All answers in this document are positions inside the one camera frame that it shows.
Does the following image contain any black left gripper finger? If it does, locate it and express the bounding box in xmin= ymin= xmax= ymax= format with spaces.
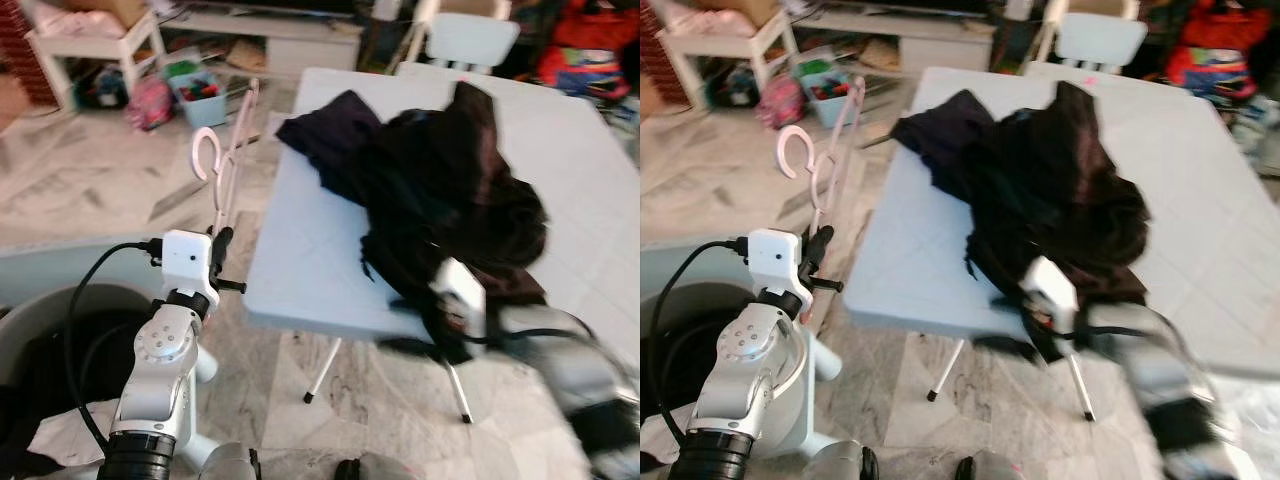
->
xmin=802 ymin=224 xmax=835 ymax=281
xmin=209 ymin=227 xmax=235 ymax=281

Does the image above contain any black garment with strap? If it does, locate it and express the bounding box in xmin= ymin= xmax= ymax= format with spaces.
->
xmin=358 ymin=165 xmax=549 ymax=306
xmin=965 ymin=165 xmax=1151 ymax=306

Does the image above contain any pale grey folding table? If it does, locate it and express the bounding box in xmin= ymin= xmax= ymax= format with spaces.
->
xmin=842 ymin=65 xmax=1280 ymax=424
xmin=243 ymin=65 xmax=641 ymax=424

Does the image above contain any grey round laundry bin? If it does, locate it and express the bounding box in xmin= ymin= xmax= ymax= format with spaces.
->
xmin=0 ymin=283 xmax=153 ymax=451
xmin=640 ymin=283 xmax=763 ymax=441

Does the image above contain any pink backpack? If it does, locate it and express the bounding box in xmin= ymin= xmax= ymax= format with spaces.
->
xmin=757 ymin=75 xmax=809 ymax=131
xmin=125 ymin=75 xmax=176 ymax=131

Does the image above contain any pale blue toy basket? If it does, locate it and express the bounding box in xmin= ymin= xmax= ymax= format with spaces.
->
xmin=165 ymin=60 xmax=229 ymax=126
xmin=800 ymin=58 xmax=866 ymax=129

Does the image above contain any grey robot left leg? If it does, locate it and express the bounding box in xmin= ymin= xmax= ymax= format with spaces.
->
xmin=800 ymin=440 xmax=881 ymax=480
xmin=200 ymin=442 xmax=263 ymax=480

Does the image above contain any dark bag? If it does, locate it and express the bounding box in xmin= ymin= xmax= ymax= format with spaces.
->
xmin=705 ymin=65 xmax=761 ymax=109
xmin=75 ymin=65 xmax=126 ymax=109

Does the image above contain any white low tv console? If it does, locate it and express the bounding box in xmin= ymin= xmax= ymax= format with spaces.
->
xmin=800 ymin=5 xmax=996 ymax=71
xmin=160 ymin=5 xmax=366 ymax=76

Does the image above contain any small white wooden table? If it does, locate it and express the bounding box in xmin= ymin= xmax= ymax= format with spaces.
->
xmin=660 ymin=10 xmax=801 ymax=106
xmin=25 ymin=10 xmax=166 ymax=111

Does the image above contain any red and blue bag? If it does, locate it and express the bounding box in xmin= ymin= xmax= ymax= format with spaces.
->
xmin=535 ymin=0 xmax=641 ymax=101
xmin=1165 ymin=0 xmax=1273 ymax=101

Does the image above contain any white chair pale blue back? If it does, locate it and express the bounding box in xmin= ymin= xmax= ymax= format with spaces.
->
xmin=395 ymin=0 xmax=521 ymax=76
xmin=1025 ymin=0 xmax=1149 ymax=73

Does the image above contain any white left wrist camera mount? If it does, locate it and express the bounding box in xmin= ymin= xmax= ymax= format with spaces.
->
xmin=160 ymin=230 xmax=221 ymax=309
xmin=747 ymin=229 xmax=806 ymax=301

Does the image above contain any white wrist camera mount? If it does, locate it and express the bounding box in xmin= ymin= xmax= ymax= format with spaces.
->
xmin=160 ymin=230 xmax=221 ymax=309
xmin=432 ymin=258 xmax=488 ymax=341
xmin=1020 ymin=256 xmax=1081 ymax=331
xmin=747 ymin=229 xmax=806 ymax=301

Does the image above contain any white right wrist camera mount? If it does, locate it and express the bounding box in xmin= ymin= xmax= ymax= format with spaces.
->
xmin=432 ymin=258 xmax=488 ymax=341
xmin=1020 ymin=256 xmax=1081 ymax=331

